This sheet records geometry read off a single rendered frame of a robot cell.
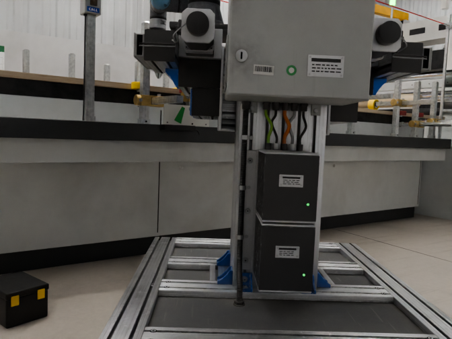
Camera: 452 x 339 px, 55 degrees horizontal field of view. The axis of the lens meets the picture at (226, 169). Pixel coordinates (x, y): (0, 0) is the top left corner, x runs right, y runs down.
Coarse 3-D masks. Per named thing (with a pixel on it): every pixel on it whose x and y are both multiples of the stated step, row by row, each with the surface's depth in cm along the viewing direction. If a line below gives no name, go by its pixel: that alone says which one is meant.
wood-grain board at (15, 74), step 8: (0, 72) 186; (8, 72) 188; (16, 72) 189; (40, 80) 195; (48, 80) 197; (56, 80) 199; (64, 80) 201; (72, 80) 203; (80, 80) 206; (96, 80) 210; (120, 88) 218; (128, 88) 220; (152, 88) 227; (160, 88) 230; (168, 88) 233; (368, 112) 333; (376, 112) 338; (384, 112) 344; (392, 112) 350
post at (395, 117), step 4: (396, 80) 318; (400, 80) 318; (396, 84) 318; (400, 84) 318; (396, 88) 319; (400, 88) 318; (396, 92) 319; (400, 92) 319; (396, 96) 319; (400, 96) 319; (396, 108) 319; (396, 112) 319; (392, 116) 322; (396, 116) 319; (392, 120) 322; (396, 120) 319; (392, 124) 322; (396, 124) 320; (392, 128) 322; (396, 128) 320; (392, 132) 322; (396, 132) 320
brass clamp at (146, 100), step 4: (136, 96) 202; (140, 96) 202; (144, 96) 202; (148, 96) 203; (152, 96) 204; (156, 96) 206; (160, 96) 207; (136, 100) 202; (140, 100) 201; (144, 100) 202; (148, 100) 203; (136, 104) 202; (140, 104) 202; (144, 104) 202; (148, 104) 204; (152, 104) 205; (156, 104) 206; (160, 104) 207
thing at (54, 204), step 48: (0, 96) 188; (48, 96) 199; (96, 96) 212; (0, 192) 191; (48, 192) 203; (96, 192) 216; (144, 192) 231; (192, 192) 249; (336, 192) 321; (384, 192) 355; (0, 240) 193; (48, 240) 205; (96, 240) 218; (144, 240) 236
